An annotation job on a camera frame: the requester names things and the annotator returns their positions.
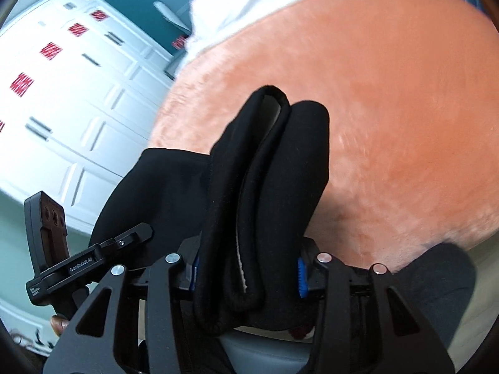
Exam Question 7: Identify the orange fuzzy blanket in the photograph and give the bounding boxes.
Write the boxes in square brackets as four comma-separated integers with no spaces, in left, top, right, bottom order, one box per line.
[148,0,499,273]

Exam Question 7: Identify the black pants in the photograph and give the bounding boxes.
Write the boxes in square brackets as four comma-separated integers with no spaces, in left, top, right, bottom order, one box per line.
[89,84,332,338]

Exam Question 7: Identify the white panelled wardrobe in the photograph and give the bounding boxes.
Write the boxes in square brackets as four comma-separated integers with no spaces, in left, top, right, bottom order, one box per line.
[0,0,184,242]

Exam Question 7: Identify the person's left hand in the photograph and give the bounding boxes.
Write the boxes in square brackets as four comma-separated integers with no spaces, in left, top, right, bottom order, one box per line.
[50,315,72,336]

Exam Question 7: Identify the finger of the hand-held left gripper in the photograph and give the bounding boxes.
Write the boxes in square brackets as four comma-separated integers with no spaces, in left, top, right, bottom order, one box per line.
[90,222,154,260]

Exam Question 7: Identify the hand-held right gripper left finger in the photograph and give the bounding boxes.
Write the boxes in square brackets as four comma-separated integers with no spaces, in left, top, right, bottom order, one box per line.
[43,237,202,374]

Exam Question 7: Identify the pale grey panel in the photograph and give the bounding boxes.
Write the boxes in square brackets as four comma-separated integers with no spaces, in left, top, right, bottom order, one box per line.
[153,0,203,34]

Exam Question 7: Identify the red striped wardrobe stickers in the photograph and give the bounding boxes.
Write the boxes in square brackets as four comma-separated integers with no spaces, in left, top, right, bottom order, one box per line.
[0,8,190,133]

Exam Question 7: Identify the white bed sheet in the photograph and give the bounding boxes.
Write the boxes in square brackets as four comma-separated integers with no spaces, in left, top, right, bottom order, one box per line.
[183,0,410,67]

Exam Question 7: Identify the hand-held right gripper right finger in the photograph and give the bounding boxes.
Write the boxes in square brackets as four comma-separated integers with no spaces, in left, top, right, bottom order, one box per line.
[296,237,455,374]

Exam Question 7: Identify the light grey cloth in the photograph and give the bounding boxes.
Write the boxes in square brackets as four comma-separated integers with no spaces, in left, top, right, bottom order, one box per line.
[216,325,318,374]

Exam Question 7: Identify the person's dark grey trouser leg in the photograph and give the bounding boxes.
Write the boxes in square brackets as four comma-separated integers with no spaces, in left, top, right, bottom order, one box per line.
[386,242,478,363]

